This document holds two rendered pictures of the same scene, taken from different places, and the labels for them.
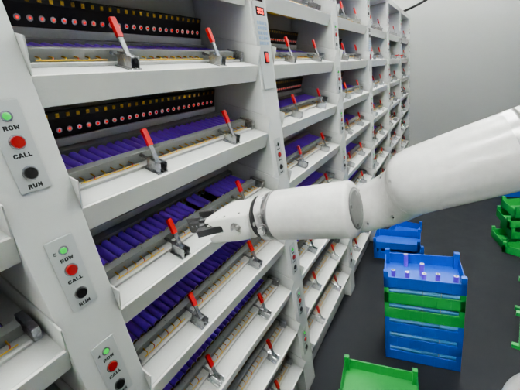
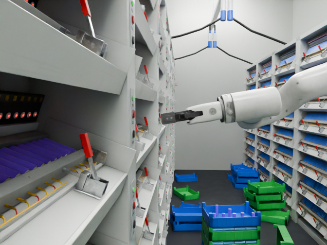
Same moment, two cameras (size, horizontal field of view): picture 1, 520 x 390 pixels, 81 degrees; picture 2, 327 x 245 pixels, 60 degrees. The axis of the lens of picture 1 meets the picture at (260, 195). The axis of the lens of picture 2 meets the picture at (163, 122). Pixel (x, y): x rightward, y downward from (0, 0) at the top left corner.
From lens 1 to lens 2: 61 cm
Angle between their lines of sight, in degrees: 34
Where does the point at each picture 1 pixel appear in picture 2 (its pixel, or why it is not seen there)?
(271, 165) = (155, 116)
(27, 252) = (128, 87)
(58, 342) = (121, 166)
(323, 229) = (268, 106)
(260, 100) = (154, 68)
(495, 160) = not seen: outside the picture
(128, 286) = not seen: hidden behind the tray
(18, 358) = (101, 171)
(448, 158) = (320, 72)
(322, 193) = (265, 90)
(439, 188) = (318, 84)
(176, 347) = not seen: hidden behind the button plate
